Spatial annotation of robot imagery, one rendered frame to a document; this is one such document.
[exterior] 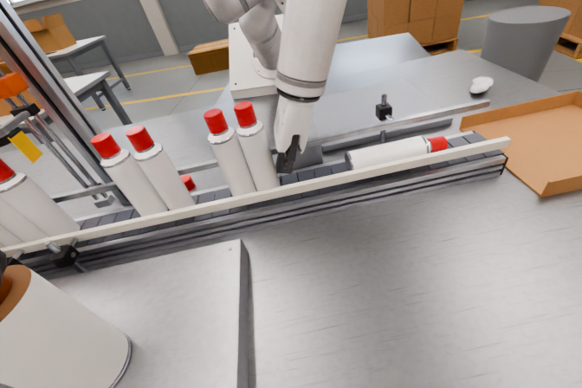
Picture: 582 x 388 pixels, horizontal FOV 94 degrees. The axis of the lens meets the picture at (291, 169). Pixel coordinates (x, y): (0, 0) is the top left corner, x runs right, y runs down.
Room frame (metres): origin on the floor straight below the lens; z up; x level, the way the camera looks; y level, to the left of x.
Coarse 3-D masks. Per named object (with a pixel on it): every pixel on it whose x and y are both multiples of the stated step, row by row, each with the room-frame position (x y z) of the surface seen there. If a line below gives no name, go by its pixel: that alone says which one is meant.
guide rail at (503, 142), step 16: (480, 144) 0.40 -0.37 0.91; (496, 144) 0.39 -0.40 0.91; (400, 160) 0.40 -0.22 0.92; (416, 160) 0.39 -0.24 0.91; (432, 160) 0.39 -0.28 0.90; (336, 176) 0.40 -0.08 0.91; (352, 176) 0.40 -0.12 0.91; (368, 176) 0.40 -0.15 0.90; (256, 192) 0.41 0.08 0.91; (272, 192) 0.40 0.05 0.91; (288, 192) 0.40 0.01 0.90; (192, 208) 0.41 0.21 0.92; (208, 208) 0.40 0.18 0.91; (224, 208) 0.40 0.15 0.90; (112, 224) 0.41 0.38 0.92; (128, 224) 0.41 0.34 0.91; (144, 224) 0.40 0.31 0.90; (48, 240) 0.41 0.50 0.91; (64, 240) 0.41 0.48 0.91; (80, 240) 0.41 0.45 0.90
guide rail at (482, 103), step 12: (444, 108) 0.48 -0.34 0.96; (456, 108) 0.47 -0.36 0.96; (468, 108) 0.47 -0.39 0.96; (396, 120) 0.47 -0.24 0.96; (408, 120) 0.47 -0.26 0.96; (420, 120) 0.47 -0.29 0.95; (348, 132) 0.47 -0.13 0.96; (360, 132) 0.47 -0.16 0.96; (372, 132) 0.47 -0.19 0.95; (312, 144) 0.47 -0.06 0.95; (180, 168) 0.48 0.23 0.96; (192, 168) 0.48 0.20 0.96; (204, 168) 0.48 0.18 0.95; (72, 192) 0.49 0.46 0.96; (84, 192) 0.48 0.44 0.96; (96, 192) 0.48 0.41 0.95
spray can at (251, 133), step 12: (240, 108) 0.43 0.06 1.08; (252, 108) 0.44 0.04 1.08; (240, 120) 0.43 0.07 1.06; (252, 120) 0.43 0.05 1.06; (240, 132) 0.43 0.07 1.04; (252, 132) 0.42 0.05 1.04; (264, 132) 0.44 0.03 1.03; (252, 144) 0.42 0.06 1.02; (264, 144) 0.43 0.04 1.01; (252, 156) 0.42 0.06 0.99; (264, 156) 0.42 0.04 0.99; (252, 168) 0.43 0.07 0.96; (264, 168) 0.42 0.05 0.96; (264, 180) 0.42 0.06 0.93; (276, 180) 0.43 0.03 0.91
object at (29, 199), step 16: (0, 160) 0.46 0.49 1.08; (0, 176) 0.44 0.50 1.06; (16, 176) 0.45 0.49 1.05; (0, 192) 0.43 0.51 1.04; (16, 192) 0.43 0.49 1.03; (32, 192) 0.44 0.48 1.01; (16, 208) 0.43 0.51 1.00; (32, 208) 0.43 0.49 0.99; (48, 208) 0.44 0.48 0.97; (48, 224) 0.43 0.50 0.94; (64, 224) 0.44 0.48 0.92
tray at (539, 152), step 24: (552, 96) 0.56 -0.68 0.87; (576, 96) 0.55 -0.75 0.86; (480, 120) 0.56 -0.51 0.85; (504, 120) 0.55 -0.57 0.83; (528, 120) 0.53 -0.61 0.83; (552, 120) 0.51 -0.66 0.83; (576, 120) 0.49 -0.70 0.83; (528, 144) 0.45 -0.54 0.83; (552, 144) 0.43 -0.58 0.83; (576, 144) 0.41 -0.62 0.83; (528, 168) 0.38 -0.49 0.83; (552, 168) 0.36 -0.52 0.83; (576, 168) 0.35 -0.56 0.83; (552, 192) 0.30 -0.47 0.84
